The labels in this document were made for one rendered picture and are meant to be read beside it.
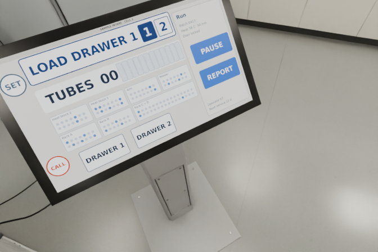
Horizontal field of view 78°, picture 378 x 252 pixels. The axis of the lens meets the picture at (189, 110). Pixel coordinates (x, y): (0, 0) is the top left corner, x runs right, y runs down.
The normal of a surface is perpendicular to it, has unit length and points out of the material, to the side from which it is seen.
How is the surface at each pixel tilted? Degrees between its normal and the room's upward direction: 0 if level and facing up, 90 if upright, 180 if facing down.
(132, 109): 50
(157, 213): 5
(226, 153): 0
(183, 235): 3
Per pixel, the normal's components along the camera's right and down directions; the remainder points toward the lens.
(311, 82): -0.07, -0.62
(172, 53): 0.32, 0.11
